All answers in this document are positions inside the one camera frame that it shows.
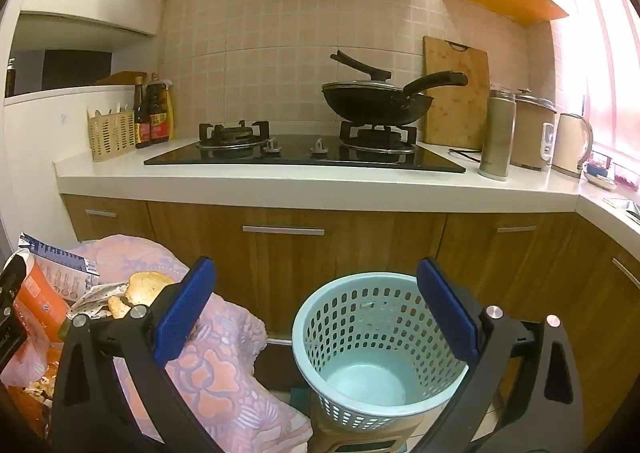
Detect yellow bottle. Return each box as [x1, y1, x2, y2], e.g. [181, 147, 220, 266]
[162, 79, 177, 140]

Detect blue dish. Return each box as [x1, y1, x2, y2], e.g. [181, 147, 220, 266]
[582, 153, 618, 191]

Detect slim dark sauce bottle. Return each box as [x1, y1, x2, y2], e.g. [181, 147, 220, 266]
[134, 77, 152, 150]

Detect pink plastic bag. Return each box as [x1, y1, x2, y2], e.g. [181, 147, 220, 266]
[0, 328, 63, 389]

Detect medium wooden cabinet door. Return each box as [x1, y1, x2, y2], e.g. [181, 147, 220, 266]
[435, 212, 581, 334]

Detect white dotted wrapper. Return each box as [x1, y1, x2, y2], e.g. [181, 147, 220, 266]
[67, 283, 131, 321]

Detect cream electric kettle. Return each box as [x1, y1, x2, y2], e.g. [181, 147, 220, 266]
[550, 113, 594, 180]

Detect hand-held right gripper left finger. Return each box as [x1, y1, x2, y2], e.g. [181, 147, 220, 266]
[50, 255, 236, 453]

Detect white blue carton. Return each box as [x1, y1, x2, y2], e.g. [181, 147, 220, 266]
[17, 233, 101, 305]

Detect wide wooden cabinet door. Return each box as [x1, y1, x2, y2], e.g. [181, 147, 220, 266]
[146, 200, 447, 339]

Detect black glass gas stove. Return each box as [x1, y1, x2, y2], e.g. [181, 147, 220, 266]
[143, 120, 467, 174]

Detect orange bottle white cap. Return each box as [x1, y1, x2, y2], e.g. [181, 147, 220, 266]
[12, 258, 71, 345]

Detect pan lid black handle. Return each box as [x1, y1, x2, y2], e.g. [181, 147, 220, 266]
[322, 50, 406, 92]

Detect red container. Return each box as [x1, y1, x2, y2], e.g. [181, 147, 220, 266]
[614, 163, 640, 190]

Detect pink window curtain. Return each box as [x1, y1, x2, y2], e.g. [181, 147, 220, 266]
[550, 0, 640, 168]

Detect steel thermos flask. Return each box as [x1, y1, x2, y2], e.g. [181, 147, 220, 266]
[477, 89, 517, 182]

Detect wooden cutting board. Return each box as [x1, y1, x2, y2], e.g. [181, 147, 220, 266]
[422, 35, 491, 151]

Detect light blue plastic basket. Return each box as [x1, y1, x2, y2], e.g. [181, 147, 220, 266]
[291, 272, 481, 431]

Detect beige rice cooker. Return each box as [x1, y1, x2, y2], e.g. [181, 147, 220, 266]
[507, 89, 558, 172]

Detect cream utensil basket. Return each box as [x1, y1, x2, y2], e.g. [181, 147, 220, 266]
[87, 103, 138, 164]

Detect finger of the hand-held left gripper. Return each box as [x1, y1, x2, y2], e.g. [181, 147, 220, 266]
[0, 254, 27, 323]

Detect corner wooden cabinet door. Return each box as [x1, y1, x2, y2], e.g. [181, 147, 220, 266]
[570, 215, 640, 444]

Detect narrow wooden cabinet door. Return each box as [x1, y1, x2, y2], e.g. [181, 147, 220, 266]
[60, 194, 156, 246]

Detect red label sauce bottle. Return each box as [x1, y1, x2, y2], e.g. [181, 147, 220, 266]
[145, 74, 172, 146]

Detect black wok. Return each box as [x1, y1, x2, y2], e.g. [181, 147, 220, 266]
[321, 70, 469, 128]

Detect brown food scraps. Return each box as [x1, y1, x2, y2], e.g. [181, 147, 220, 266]
[22, 373, 58, 408]

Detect steel sink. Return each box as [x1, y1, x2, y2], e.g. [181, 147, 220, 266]
[602, 198, 640, 224]

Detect pink floral blanket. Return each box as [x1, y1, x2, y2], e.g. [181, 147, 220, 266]
[65, 234, 313, 453]

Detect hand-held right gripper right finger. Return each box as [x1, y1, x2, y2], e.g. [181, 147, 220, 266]
[412, 257, 586, 453]

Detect large orange peel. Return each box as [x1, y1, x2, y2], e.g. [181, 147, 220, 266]
[124, 271, 177, 308]

